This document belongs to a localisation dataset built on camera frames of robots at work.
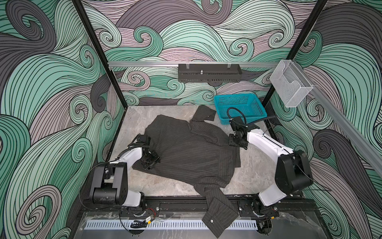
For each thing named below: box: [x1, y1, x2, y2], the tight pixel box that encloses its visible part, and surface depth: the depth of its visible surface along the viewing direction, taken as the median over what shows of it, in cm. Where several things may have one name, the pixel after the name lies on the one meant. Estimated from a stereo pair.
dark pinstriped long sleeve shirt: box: [132, 104, 242, 238], surface depth 92 cm
